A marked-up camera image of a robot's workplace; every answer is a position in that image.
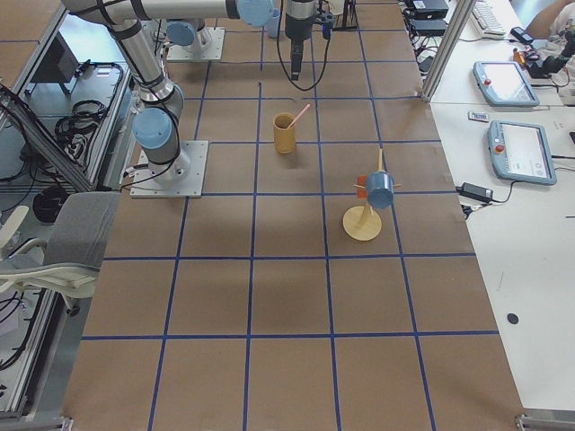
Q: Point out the black wire mug rack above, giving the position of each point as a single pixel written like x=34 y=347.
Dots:
x=345 y=13

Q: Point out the aluminium frame post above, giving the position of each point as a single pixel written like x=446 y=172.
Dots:
x=461 y=13

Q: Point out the grey office chair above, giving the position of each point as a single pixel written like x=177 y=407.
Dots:
x=69 y=261

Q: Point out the orange cup on stand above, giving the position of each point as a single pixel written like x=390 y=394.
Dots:
x=360 y=186

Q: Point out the teach pendant near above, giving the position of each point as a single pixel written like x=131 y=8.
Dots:
x=520 y=151

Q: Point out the wooden mug tree stand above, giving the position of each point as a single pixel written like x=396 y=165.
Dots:
x=363 y=223

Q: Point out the bamboo cylinder holder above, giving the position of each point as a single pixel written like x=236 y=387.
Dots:
x=284 y=135

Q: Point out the blue mug on stand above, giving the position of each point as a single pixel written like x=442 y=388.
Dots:
x=380 y=189

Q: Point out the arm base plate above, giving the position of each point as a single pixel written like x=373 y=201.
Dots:
x=183 y=179
x=213 y=53

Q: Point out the teach pendant far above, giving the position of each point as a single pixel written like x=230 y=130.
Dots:
x=503 y=84

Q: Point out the teach pendant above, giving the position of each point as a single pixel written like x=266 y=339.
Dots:
x=520 y=151
x=503 y=84

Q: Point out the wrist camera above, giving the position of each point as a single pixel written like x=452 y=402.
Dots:
x=327 y=21

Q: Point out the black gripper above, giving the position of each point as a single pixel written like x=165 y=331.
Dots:
x=296 y=27

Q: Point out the white keyboard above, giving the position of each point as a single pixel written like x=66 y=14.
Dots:
x=485 y=22

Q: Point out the black power adapter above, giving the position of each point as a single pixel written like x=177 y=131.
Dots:
x=475 y=192

